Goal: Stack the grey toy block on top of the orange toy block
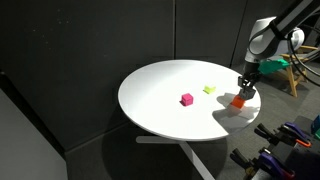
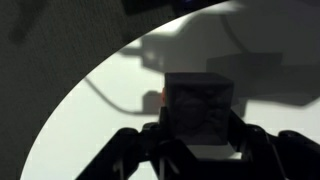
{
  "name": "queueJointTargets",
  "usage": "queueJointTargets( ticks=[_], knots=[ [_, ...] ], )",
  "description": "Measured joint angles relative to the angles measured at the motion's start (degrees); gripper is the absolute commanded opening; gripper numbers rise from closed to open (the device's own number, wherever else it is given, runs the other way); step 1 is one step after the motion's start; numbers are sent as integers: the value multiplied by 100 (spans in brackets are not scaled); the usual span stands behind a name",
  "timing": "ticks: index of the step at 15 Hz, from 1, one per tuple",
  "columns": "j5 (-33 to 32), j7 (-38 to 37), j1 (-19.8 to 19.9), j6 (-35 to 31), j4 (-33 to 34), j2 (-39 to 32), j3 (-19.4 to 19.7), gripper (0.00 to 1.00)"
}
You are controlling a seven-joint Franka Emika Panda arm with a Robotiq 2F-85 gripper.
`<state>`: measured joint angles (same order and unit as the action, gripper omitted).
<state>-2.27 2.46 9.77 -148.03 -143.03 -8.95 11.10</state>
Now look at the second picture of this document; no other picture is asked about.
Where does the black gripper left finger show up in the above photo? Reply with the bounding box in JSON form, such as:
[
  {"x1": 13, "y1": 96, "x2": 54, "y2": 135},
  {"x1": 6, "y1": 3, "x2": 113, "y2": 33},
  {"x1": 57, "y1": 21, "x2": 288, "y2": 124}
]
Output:
[{"x1": 75, "y1": 105, "x2": 202, "y2": 180}]

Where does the grey toy block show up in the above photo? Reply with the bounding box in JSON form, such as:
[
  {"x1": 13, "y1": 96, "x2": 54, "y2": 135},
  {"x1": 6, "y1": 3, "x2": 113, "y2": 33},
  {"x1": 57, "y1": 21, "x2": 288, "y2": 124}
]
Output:
[{"x1": 163, "y1": 72, "x2": 235, "y2": 147}]

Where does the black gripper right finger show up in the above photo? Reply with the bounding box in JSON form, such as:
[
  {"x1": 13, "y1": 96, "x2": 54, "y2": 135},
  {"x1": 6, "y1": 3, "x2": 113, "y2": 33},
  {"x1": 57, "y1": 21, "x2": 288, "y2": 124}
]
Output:
[{"x1": 227, "y1": 109, "x2": 320, "y2": 180}]

